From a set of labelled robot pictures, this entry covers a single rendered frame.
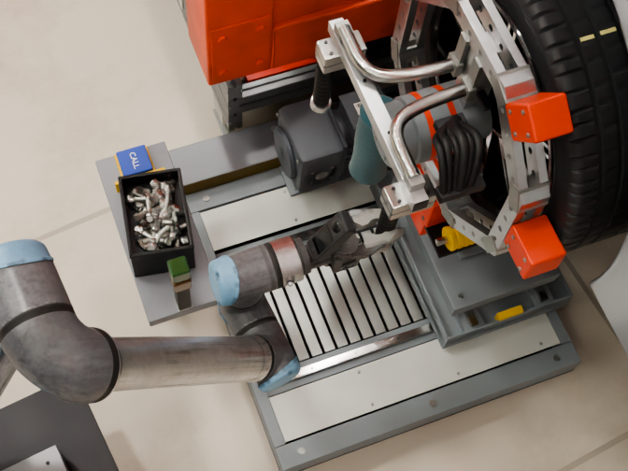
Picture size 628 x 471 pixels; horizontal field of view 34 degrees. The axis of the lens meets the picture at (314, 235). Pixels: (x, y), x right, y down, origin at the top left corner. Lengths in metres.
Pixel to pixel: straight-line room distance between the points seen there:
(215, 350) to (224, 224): 1.04
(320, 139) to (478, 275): 0.53
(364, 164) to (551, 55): 0.64
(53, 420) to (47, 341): 0.90
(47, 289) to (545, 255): 0.91
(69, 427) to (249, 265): 0.70
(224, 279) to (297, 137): 0.74
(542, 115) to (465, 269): 0.94
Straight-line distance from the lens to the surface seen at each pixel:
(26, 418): 2.43
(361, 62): 1.94
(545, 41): 1.85
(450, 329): 2.66
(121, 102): 3.10
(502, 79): 1.84
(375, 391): 2.65
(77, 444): 2.39
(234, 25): 2.32
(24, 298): 1.55
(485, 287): 2.64
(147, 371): 1.66
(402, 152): 1.85
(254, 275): 1.90
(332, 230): 1.89
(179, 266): 2.12
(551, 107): 1.79
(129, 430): 2.70
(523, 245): 1.96
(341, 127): 2.61
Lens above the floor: 2.60
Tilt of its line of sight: 64 degrees down
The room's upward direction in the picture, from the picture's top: 8 degrees clockwise
